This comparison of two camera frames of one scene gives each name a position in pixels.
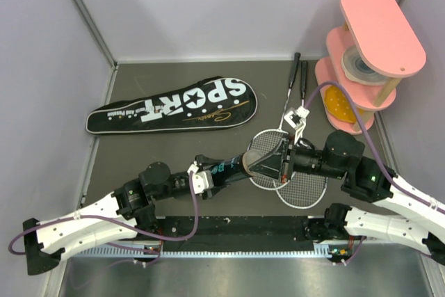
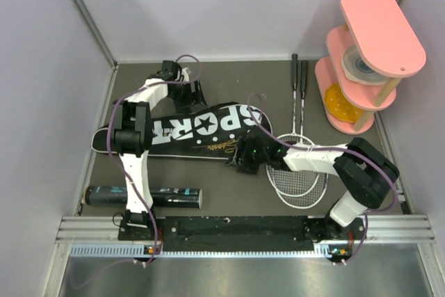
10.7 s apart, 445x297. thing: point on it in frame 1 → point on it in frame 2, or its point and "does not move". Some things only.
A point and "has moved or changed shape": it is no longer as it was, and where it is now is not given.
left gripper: [202, 161] → [195, 97]
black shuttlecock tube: [229, 170] has moved or changed shape
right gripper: [274, 170] → [243, 145]
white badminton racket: [302, 193] does not move
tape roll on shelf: [357, 69] does not move
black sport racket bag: [216, 103] has moved or changed shape
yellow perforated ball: [338, 104] does not move
